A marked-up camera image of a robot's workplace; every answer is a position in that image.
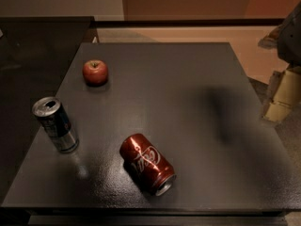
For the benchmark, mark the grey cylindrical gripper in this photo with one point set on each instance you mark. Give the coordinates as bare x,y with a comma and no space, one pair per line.
292,38

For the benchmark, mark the red coke can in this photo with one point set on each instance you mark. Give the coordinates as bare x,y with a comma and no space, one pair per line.
154,172

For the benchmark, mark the silver blue energy drink can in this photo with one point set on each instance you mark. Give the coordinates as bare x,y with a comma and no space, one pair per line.
50,112

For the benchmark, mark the red apple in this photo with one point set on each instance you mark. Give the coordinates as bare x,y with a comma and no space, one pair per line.
95,73

